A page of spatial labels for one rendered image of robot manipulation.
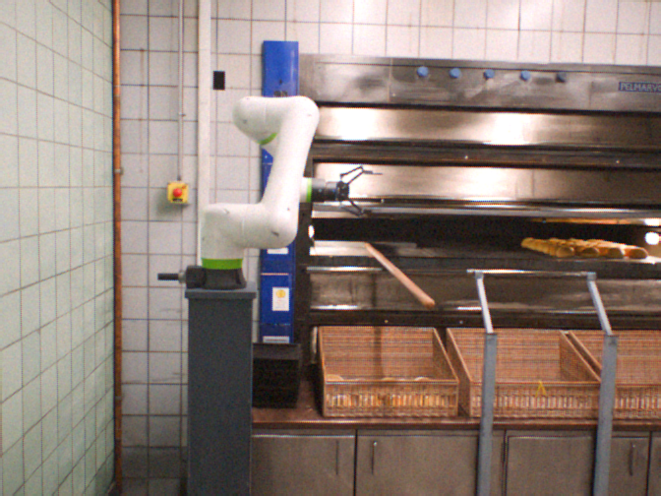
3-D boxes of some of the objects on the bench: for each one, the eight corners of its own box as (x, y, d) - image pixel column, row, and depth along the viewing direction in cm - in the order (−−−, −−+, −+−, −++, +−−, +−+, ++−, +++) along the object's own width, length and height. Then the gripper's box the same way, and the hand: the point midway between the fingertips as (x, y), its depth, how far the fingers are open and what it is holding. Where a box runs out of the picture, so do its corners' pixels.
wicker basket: (315, 383, 321) (317, 325, 319) (433, 383, 326) (435, 326, 323) (321, 418, 273) (323, 350, 271) (459, 418, 277) (462, 351, 275)
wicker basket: (442, 384, 325) (445, 327, 323) (558, 385, 328) (561, 328, 326) (467, 418, 277) (470, 351, 274) (603, 419, 280) (607, 353, 277)
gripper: (326, 157, 263) (381, 159, 264) (325, 222, 266) (379, 223, 267) (327, 157, 256) (384, 158, 257) (326, 223, 258) (382, 224, 259)
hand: (379, 192), depth 262 cm, fingers open, 13 cm apart
